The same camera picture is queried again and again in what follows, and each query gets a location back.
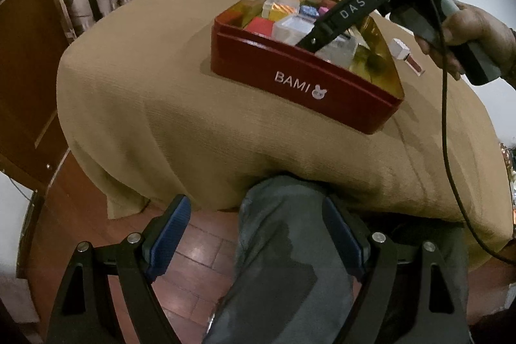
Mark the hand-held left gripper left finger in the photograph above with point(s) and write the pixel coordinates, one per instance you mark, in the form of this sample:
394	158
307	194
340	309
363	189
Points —
169	243

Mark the person's right hand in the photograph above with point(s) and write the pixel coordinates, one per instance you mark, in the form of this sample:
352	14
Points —
475	25

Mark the small purple block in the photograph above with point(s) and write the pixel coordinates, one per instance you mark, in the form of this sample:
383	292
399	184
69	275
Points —
324	10

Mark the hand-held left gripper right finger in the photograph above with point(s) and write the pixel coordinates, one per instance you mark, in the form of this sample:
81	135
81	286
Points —
342	239

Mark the brown wooden door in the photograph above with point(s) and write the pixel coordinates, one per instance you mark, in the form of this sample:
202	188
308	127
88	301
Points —
32	66

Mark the small clear box red contents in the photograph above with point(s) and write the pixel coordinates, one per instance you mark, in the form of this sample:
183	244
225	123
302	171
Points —
282	7

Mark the clear case red contents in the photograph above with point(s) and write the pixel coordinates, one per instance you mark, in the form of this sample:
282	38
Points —
338	54

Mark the person's leg grey pants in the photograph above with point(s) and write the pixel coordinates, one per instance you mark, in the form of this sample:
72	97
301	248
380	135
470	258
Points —
282	231

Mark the brown tablecloth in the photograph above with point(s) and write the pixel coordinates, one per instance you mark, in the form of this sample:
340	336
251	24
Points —
161	106

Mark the red tin box gold inside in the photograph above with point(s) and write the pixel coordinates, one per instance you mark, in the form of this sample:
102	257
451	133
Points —
282	66

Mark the patterned fabric clutter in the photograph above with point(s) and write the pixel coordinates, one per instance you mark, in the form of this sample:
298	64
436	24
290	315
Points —
510	182

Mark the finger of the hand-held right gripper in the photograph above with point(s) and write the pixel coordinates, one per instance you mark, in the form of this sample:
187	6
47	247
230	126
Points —
314	35

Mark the red rounded box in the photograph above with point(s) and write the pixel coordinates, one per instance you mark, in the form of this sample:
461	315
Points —
258	26

